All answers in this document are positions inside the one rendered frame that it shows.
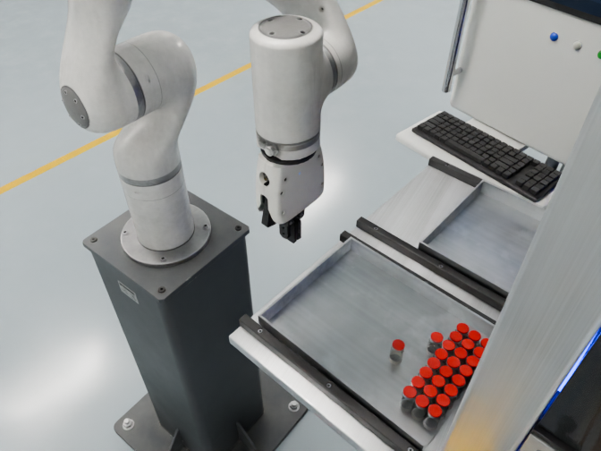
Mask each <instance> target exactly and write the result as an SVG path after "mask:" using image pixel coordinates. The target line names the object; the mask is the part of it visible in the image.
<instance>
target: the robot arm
mask: <svg viewBox="0 0 601 451"><path fill-rule="evenodd" d="M266 1H268V2H269V3H270V4H272V5H273V6H274V7H275V8H276V9H277V10H279V11H280V12H281V13H282V14H283V15H276V16H271V17H267V18H265V19H263V20H260V21H258V22H256V23H255V24H254V25H253V26H252V27H251V29H250V60H251V73H252V87H253V99H254V112H255V125H256V136H257V145H258V147H259V148H260V151H261V152H260V153H259V154H258V164H257V174H256V200H257V206H258V211H259V212H262V211H263V215H262V220H261V224H262V225H264V226H266V227H270V226H273V225H275V224H276V223H277V224H279V233H280V235H281V236H282V237H283V238H284V239H287V240H288V241H290V242H291V243H296V242H297V240H299V239H300V238H301V218H303V216H304V212H305V208H307V207H308V206H309V205H310V204H312V203H313V202H314V201H315V200H317V199H318V198H319V197H320V196H321V195H322V193H323V191H324V183H325V175H324V159H323V153H322V149H321V145H320V126H321V110H322V106H323V104H324V102H325V100H326V98H327V96H328V95H329V94H331V93H332V92H334V91H335V90H337V89H339V88H340V87H342V85H343V84H345V83H346V82H347V81H349V80H350V79H351V78H352V76H353V75H354V73H355V72H356V70H357V67H358V52H357V48H356V45H355V42H354V39H353V36H352V34H351V30H350V28H349V25H348V23H347V21H346V20H345V17H344V15H343V12H342V9H341V7H340V5H339V4H338V2H337V0H266ZM131 2H132V0H68V14H67V23H66V29H65V35H64V40H63V50H62V55H61V63H60V77H59V83H60V91H61V96H62V101H63V104H64V106H65V108H66V110H67V112H68V115H69V116H70V117H71V119H72V120H73V121H74V122H75V123H76V124H77V125H79V126H80V127H81V128H83V129H85V130H87V131H89V132H94V133H107V132H113V131H116V130H119V129H121V128H122V129H121V131H120V133H119V134H118V136H117V138H116V140H115V142H114V146H113V156H114V163H115V166H116V170H117V173H118V175H119V178H120V182H121V185H122V187H123V193H124V196H125V199H126V201H127V205H128V208H129V211H130V213H131V218H130V219H129V220H128V221H127V223H126V224H125V226H124V227H123V230H122V234H121V244H122V247H123V251H124V252H125V253H126V255H127V256H128V257H129V258H130V259H131V260H133V261H135V262H137V263H139V264H140V265H143V266H148V267H153V268H163V267H171V266H174V265H178V264H181V263H183V262H185V261H187V260H190V259H192V258H193V257H195V256H196V255H198V254H199V253H200V252H201V251H202V250H203V249H204V248H205V246H206V245H207V243H208V241H209V239H210V235H211V225H210V221H209V219H208V217H207V215H206V214H205V212H204V211H203V210H201V209H200V208H198V207H196V206H194V205H191V204H190V201H189V196H188V192H187V187H186V182H185V177H184V172H183V168H182V160H181V155H180V150H179V144H178V138H179V135H180V132H181V129H182V127H183V124H184V122H185V119H186V117H187V115H188V113H189V111H190V106H191V103H192V100H193V98H194V95H195V91H196V86H197V68H196V64H195V61H194V57H193V55H192V53H191V51H190V49H189V47H188V46H187V45H186V44H185V42H184V41H183V40H182V39H181V38H179V37H178V36H176V35H174V34H173V33H171V32H168V31H164V30H154V31H150V32H146V33H143V34H140V35H138V36H136V37H134V38H130V39H127V40H125V41H124V42H121V43H119V44H117V45H116V40H117V37H118V34H119V31H120V29H121V27H122V25H123V22H124V20H125V18H126V16H127V14H128V11H129V10H130V8H131Z"/></svg>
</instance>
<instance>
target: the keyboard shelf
mask: <svg viewBox="0 0 601 451"><path fill-rule="evenodd" d="M439 113H442V111H438V112H436V113H434V114H432V115H431V116H429V117H427V118H425V119H423V120H422V121H420V122H418V123H415V124H413V125H412V126H411V127H409V128H407V129H405V130H403V131H402V132H399V133H397V135H396V140H397V141H399V142H400V143H401V144H403V145H405V146H406V147H408V148H409V149H412V150H413V151H415V152H417V153H418V154H420V155H421V156H422V157H425V158H426V159H428V160H429V159H430V158H431V157H433V156H434V157H439V158H441V159H443V160H444V161H446V162H449V163H451V164H453V165H455V166H458V167H459V168H462V169H464V170H466V171H468V172H470V173H472V174H474V175H477V176H479V177H481V178H483V179H485V180H487V181H489V182H491V183H494V184H496V185H498V186H500V187H502V188H504V189H506V190H508V191H511V192H513V193H515V194H517V195H520V194H519V193H518V192H516V191H513V190H512V189H510V188H508V187H506V186H505V185H503V184H501V183H499V182H498V181H496V180H495V179H493V178H491V177H489V176H488V175H486V174H484V173H482V172H480V171H479V170H478V169H476V168H474V167H472V166H470V165H468V164H467V163H465V162H463V161H461V160H460V159H458V158H457V157H455V156H453V155H451V154H450V153H448V152H446V151H444V150H443V149H440V148H439V147H437V146H436V145H434V144H433V143H431V142H429V141H427V140H425V139H423V138H422V137H420V136H418V135H417V134H416V133H414V132H412V131H411V130H412V128H414V127H416V126H417V125H419V124H420V123H424V122H425V121H426V120H428V119H429V118H432V117H434V116H435V115H437V114H439ZM466 123H469V124H471V126H472V125H473V126H475V127H476V128H478V129H480V130H481V131H483V132H486V133H488V134H489V135H492V136H493V137H495V138H496V139H498V140H501V141H502V142H505V143H507V144H508V145H510V146H512V147H514V148H515V149H518V150H520V151H521V152H522V151H524V150H525V149H527V148H529V146H527V145H525V144H523V143H521V142H519V141H517V140H515V139H513V138H511V137H509V136H507V135H505V134H503V133H502V132H499V131H498V130H496V129H494V128H492V127H490V126H488V125H486V124H484V123H482V122H480V121H478V120H477V119H475V118H472V119H470V120H469V121H468V122H466ZM554 189H555V188H554ZM554 189H552V190H551V191H550V192H549V193H548V194H546V195H545V196H544V197H543V198H541V199H540V200H538V201H537V202H535V203H537V204H538V205H540V206H542V207H544V208H546V207H547V205H548V203H549V201H550V199H551V197H552V195H553V192H554ZM520 196H521V197H523V196H522V195H520ZM523 198H525V197H523ZM525 199H527V198H525ZM527 200H529V199H527Z"/></svg>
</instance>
